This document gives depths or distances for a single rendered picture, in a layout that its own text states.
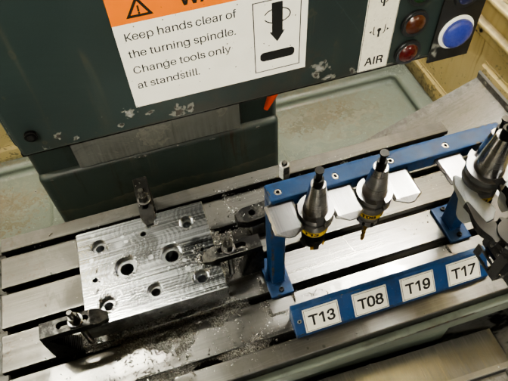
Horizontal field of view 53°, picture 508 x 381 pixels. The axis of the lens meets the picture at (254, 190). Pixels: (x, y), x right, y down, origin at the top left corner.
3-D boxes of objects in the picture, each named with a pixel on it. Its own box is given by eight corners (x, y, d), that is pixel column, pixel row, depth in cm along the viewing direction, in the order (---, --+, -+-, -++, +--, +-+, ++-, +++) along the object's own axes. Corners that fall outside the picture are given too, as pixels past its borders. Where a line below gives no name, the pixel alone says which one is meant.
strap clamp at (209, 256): (264, 269, 116) (263, 235, 104) (209, 286, 114) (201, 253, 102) (260, 258, 118) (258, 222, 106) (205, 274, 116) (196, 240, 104)
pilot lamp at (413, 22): (425, 33, 47) (430, 12, 45) (403, 38, 46) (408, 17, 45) (422, 29, 47) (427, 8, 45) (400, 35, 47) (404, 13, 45)
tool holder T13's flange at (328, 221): (326, 198, 91) (327, 190, 89) (338, 225, 87) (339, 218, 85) (292, 205, 90) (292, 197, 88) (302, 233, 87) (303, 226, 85)
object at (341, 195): (367, 216, 87) (367, 213, 87) (338, 224, 87) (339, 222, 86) (350, 185, 91) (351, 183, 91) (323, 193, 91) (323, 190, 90)
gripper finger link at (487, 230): (455, 212, 74) (501, 257, 69) (458, 205, 73) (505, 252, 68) (478, 198, 75) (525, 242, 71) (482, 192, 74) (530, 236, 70)
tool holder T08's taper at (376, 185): (381, 178, 90) (388, 153, 85) (391, 197, 88) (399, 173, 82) (357, 183, 90) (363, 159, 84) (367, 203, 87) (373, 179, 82)
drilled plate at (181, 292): (229, 297, 108) (227, 286, 104) (94, 339, 104) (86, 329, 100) (203, 212, 122) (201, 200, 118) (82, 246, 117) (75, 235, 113)
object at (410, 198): (424, 199, 89) (425, 196, 88) (397, 207, 88) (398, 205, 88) (405, 170, 93) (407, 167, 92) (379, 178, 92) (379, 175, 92)
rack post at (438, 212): (470, 237, 119) (518, 155, 96) (450, 244, 118) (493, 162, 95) (448, 205, 125) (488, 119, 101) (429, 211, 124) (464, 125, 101)
